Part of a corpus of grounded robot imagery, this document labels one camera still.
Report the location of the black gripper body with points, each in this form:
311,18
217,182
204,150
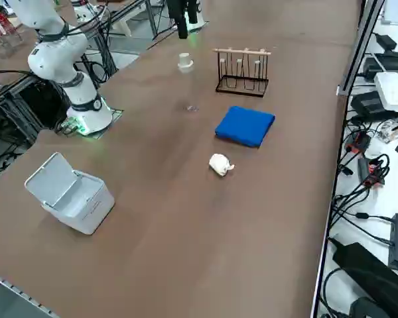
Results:
177,8

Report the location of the white tissue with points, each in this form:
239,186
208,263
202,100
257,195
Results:
219,164

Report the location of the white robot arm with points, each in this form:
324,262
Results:
53,63
201,18

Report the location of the silver lidded trash bin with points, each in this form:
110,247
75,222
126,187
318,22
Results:
86,208

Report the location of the clear bottle with white cap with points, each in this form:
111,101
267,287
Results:
185,61

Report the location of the folded blue cloth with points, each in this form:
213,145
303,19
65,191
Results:
245,127

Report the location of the clear shelf with red packets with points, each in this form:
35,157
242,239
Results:
0,33

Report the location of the black power strip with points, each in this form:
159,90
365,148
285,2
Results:
384,64

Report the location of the red and black connector device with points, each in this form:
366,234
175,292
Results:
358,142

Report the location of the white power adapter box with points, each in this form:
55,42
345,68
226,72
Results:
393,91

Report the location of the black flat case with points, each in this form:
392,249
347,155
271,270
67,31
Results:
368,271

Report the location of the aluminium frame post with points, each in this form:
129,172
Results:
361,49

